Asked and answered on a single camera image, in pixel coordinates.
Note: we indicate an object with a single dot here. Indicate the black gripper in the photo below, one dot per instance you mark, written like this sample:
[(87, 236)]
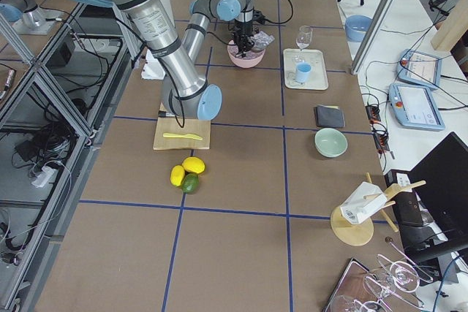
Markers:
[(243, 30)]

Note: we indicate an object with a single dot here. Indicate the steel ice scoop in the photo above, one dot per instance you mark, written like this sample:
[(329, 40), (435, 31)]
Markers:
[(261, 41)]

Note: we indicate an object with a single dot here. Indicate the pink bowl of ice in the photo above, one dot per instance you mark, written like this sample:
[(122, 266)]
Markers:
[(251, 58)]

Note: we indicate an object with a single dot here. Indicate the light blue plastic cup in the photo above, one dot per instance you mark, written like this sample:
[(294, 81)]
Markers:
[(302, 72)]

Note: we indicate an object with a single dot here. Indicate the clear wine glass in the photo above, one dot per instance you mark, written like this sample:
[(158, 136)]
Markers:
[(303, 40)]

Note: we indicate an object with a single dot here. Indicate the cream bear serving tray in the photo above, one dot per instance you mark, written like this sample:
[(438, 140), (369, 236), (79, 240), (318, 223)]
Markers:
[(316, 77)]

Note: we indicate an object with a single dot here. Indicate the wooden cutting board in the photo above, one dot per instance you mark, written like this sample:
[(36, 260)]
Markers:
[(181, 126)]

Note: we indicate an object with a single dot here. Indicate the yellow plastic knife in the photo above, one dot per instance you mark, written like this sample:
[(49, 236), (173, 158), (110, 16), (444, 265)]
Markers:
[(183, 136)]

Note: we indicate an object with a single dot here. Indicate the blue bowl with fork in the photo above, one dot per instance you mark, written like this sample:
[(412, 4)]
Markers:
[(356, 26)]

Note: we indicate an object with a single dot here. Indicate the green ceramic bowl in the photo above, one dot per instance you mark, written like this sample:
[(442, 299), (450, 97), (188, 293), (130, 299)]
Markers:
[(330, 142)]

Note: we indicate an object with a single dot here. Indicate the yellow lemon upper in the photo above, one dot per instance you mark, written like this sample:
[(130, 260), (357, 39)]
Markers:
[(193, 164)]

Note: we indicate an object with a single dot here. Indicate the yellow lemon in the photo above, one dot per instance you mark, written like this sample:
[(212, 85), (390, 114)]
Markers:
[(177, 175), (193, 164)]

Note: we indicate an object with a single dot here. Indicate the yellow lemon lower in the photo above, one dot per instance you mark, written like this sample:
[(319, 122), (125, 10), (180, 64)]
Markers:
[(177, 175)]

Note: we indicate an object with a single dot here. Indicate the blue teach pendant far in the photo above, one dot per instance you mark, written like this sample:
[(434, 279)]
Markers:
[(419, 68)]

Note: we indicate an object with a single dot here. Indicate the blue teach pendant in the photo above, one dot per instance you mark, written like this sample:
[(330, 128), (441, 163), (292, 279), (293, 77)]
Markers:
[(414, 107), (419, 68)]

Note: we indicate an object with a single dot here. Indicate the blue teach pendant near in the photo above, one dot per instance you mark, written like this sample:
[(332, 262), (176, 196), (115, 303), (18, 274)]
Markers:
[(414, 107)]

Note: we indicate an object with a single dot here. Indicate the white carton on stand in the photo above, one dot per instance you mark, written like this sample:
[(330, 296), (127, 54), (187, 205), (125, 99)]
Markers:
[(364, 202)]

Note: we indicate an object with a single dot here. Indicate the wooden mug tree stand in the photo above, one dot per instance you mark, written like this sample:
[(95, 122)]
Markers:
[(361, 234)]

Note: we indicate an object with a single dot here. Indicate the hanging wine glass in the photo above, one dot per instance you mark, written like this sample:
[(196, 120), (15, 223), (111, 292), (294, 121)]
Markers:
[(405, 273)]

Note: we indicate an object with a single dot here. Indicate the aluminium frame post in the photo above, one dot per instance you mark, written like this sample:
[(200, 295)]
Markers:
[(364, 49)]

